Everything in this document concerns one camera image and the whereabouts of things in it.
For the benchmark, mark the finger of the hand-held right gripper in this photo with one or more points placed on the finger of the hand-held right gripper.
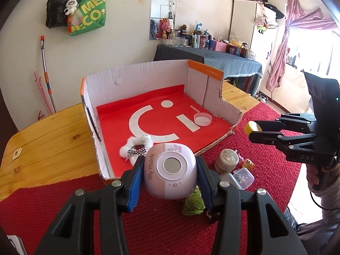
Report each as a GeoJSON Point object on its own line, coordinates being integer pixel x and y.
{"type": "Point", "coordinates": [265, 137]}
{"type": "Point", "coordinates": [268, 125]}

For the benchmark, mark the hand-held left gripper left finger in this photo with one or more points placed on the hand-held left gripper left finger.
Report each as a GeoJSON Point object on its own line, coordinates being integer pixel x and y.
{"type": "Point", "coordinates": [134, 184]}

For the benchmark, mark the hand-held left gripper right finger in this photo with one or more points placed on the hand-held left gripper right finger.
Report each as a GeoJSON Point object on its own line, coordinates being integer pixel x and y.
{"type": "Point", "coordinates": [204, 186]}

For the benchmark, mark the yellow tape roll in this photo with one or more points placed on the yellow tape roll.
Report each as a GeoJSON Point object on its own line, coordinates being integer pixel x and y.
{"type": "Point", "coordinates": [251, 127]}

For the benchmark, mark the green frog toy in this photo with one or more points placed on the green frog toy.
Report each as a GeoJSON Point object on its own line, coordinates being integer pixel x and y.
{"type": "Point", "coordinates": [192, 204]}

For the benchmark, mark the grey eyeshadow case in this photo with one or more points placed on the grey eyeshadow case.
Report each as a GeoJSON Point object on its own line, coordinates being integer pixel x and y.
{"type": "Point", "coordinates": [230, 178]}

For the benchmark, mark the small orange figure toy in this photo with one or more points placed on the small orange figure toy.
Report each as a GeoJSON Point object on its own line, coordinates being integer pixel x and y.
{"type": "Point", "coordinates": [247, 162]}

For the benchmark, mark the pink round device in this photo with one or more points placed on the pink round device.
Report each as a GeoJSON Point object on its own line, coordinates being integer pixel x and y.
{"type": "Point", "coordinates": [170, 187]}

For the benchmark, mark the small pink toy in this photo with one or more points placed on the small pink toy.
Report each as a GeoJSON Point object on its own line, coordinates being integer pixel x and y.
{"type": "Point", "coordinates": [239, 160]}

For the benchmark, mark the small clear plastic box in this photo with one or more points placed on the small clear plastic box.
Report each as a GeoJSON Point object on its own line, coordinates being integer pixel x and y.
{"type": "Point", "coordinates": [243, 178]}

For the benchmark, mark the cardboard box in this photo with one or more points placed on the cardboard box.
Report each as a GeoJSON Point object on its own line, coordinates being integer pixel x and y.
{"type": "Point", "coordinates": [148, 77]}

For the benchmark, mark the person's right hand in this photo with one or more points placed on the person's right hand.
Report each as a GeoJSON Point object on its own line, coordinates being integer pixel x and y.
{"type": "Point", "coordinates": [313, 176]}

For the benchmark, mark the beige round jar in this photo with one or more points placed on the beige round jar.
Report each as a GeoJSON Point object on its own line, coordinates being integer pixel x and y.
{"type": "Point", "coordinates": [225, 162]}

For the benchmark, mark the white fluffy scrunchie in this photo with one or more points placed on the white fluffy scrunchie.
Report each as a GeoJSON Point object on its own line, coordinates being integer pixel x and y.
{"type": "Point", "coordinates": [127, 145]}

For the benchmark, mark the red woven mat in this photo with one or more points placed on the red woven mat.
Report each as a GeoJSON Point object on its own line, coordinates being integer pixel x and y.
{"type": "Point", "coordinates": [159, 231]}

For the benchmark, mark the clear round lid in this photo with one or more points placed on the clear round lid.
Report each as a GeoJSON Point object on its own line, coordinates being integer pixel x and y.
{"type": "Point", "coordinates": [202, 119]}

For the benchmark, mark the pink curtain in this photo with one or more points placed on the pink curtain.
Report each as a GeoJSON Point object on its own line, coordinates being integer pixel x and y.
{"type": "Point", "coordinates": [280, 58]}

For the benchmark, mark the side table with blue cloth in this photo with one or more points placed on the side table with blue cloth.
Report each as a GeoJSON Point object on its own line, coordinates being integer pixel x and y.
{"type": "Point", "coordinates": [212, 58]}

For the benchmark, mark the pink storage box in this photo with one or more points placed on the pink storage box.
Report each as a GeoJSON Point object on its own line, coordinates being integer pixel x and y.
{"type": "Point", "coordinates": [220, 47]}

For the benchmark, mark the green hanging plush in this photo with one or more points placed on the green hanging plush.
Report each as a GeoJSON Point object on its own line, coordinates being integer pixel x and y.
{"type": "Point", "coordinates": [261, 28]}

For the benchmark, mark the dark cloth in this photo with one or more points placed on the dark cloth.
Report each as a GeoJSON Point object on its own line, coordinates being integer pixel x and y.
{"type": "Point", "coordinates": [313, 228]}

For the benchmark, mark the white wardrobe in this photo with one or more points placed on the white wardrobe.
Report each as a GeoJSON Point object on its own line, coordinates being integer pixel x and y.
{"type": "Point", "coordinates": [244, 24]}

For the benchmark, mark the black hanging bag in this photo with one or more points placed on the black hanging bag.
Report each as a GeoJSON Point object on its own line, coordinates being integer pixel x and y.
{"type": "Point", "coordinates": [275, 10]}

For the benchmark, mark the small white tag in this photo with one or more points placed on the small white tag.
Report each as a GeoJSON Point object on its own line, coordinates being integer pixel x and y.
{"type": "Point", "coordinates": [17, 153]}

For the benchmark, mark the pink hangers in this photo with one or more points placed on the pink hangers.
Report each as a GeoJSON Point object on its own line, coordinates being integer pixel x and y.
{"type": "Point", "coordinates": [43, 93]}

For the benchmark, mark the white device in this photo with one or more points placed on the white device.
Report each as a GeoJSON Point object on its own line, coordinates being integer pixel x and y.
{"type": "Point", "coordinates": [16, 245]}

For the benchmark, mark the pink plush bunny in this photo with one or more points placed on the pink plush bunny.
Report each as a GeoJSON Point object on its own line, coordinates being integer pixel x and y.
{"type": "Point", "coordinates": [163, 28]}

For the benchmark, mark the red tassel charm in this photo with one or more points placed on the red tassel charm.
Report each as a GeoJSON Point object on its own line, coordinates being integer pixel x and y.
{"type": "Point", "coordinates": [70, 22]}

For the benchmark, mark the green tote bag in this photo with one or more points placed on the green tote bag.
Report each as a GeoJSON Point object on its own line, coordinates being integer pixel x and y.
{"type": "Point", "coordinates": [90, 8]}

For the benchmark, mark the black backpack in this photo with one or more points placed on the black backpack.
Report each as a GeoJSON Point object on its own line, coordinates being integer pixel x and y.
{"type": "Point", "coordinates": [55, 8]}

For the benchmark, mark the wall mirror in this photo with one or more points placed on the wall mirror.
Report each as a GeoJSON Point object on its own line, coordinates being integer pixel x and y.
{"type": "Point", "coordinates": [162, 2]}

